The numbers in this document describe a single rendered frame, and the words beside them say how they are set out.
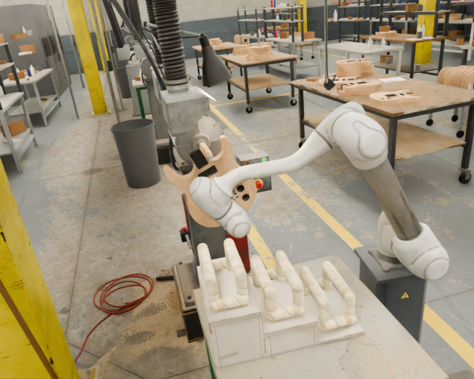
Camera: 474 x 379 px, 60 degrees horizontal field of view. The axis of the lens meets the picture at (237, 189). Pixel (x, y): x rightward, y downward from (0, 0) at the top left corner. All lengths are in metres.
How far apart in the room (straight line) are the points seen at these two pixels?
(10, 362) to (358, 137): 1.76
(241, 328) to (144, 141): 3.73
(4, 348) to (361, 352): 1.53
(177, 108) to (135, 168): 3.16
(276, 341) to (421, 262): 0.74
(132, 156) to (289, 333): 3.77
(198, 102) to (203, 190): 0.39
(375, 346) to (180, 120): 1.09
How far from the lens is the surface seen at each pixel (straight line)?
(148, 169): 4.83
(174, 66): 1.82
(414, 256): 1.74
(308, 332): 1.25
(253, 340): 1.21
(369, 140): 1.39
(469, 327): 2.88
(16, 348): 2.17
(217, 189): 1.53
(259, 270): 1.24
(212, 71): 1.79
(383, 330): 1.37
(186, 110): 1.70
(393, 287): 2.00
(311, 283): 1.32
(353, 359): 1.27
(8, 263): 1.91
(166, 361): 2.62
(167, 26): 1.81
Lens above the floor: 1.86
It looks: 24 degrees down
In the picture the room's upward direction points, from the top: 6 degrees counter-clockwise
